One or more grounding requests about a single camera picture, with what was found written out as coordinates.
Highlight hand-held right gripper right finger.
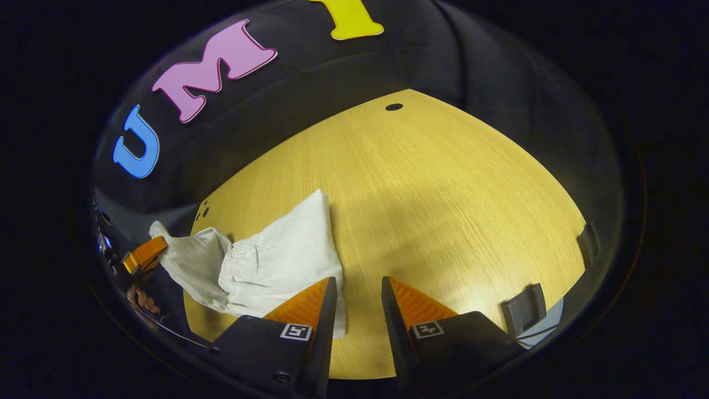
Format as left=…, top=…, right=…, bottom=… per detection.
left=381, top=276, right=525, bottom=392

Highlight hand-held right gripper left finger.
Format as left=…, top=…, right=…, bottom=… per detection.
left=209, top=276, right=338, bottom=399

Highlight white jeans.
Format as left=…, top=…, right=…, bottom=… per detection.
left=150, top=190, right=347, bottom=339

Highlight white sheet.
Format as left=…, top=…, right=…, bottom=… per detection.
left=518, top=298, right=565, bottom=349

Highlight black backdrop cloth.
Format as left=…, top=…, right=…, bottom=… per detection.
left=91, top=0, right=626, bottom=289

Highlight black table bracket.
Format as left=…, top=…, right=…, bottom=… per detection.
left=578, top=221, right=600, bottom=268
left=501, top=283, right=547, bottom=337

